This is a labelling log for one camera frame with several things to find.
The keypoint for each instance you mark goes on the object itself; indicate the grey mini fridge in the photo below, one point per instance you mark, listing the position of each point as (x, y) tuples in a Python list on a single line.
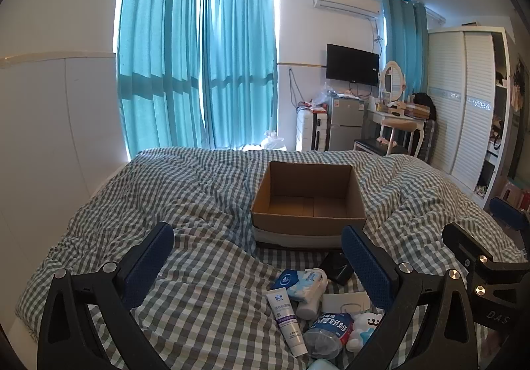
[(345, 126)]

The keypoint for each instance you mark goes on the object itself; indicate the cardboard box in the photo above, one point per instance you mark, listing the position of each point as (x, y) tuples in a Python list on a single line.
[(290, 225)]

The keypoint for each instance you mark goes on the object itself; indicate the flat white box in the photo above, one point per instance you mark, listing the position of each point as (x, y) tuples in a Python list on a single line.
[(343, 303)]

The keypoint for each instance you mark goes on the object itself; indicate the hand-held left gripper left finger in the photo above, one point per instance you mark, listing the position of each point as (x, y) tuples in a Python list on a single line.
[(153, 254)]

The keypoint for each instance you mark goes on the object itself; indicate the small white bottle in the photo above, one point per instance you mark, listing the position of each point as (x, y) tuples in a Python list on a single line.
[(309, 307)]

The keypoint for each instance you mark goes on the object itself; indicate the narrow teal curtain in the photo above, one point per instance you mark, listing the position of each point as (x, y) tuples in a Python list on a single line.
[(240, 64)]

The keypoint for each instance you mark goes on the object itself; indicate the black bag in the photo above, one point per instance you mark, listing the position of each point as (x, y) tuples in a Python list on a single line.
[(425, 105)]

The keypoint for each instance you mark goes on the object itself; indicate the white suitcase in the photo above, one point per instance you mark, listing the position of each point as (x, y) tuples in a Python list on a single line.
[(304, 132)]

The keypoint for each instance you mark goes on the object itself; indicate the black wall television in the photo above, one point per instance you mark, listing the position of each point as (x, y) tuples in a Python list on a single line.
[(352, 64)]

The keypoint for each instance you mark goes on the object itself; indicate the wooden chair dark seat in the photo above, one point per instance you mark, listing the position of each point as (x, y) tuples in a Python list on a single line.
[(397, 126)]

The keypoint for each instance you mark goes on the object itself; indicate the wooden boxes stack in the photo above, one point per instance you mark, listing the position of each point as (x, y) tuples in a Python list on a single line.
[(410, 110)]

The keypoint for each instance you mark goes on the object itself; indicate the pale blue soap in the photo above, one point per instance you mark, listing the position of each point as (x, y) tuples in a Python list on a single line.
[(322, 365)]

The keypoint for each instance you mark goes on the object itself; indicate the light blue tissue pack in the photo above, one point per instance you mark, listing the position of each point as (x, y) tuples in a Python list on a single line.
[(308, 283)]

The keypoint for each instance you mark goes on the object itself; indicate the white bear toy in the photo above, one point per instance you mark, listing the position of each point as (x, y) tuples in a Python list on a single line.
[(366, 326)]

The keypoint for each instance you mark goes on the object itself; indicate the white cream tube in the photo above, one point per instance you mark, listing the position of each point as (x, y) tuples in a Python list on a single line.
[(285, 320)]

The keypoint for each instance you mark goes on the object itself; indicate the clear dental floss jar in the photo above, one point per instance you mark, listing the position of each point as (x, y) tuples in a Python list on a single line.
[(327, 332)]

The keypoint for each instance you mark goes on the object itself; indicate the white dressing table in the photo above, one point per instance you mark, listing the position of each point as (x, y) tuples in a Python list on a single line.
[(374, 115)]

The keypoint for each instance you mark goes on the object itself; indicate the white slatted wardrobe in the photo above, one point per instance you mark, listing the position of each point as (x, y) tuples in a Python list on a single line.
[(459, 105)]

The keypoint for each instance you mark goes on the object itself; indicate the grey checkered blanket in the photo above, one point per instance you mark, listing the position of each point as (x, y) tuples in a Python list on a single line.
[(186, 208)]

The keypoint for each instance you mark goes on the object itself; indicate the orange packets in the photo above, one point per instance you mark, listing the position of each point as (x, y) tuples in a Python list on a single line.
[(312, 107)]

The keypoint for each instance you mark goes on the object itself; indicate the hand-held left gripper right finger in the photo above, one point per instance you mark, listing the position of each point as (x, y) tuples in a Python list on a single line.
[(364, 262)]

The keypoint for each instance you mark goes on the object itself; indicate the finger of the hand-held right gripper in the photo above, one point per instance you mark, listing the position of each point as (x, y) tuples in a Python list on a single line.
[(461, 241), (509, 212)]

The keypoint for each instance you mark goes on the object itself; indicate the wide teal curtain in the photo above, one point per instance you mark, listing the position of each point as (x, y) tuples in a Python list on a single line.
[(157, 64)]

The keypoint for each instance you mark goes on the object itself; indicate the white air conditioner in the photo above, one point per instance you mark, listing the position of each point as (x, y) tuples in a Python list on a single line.
[(345, 2)]

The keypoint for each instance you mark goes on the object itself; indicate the large clear water jug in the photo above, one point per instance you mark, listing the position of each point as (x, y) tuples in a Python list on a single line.
[(273, 141)]

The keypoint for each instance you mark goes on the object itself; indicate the oval vanity mirror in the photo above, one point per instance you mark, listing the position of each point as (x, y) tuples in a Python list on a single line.
[(391, 80)]

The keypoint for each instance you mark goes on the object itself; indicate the short teal curtain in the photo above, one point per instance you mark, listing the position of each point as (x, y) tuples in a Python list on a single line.
[(403, 43)]

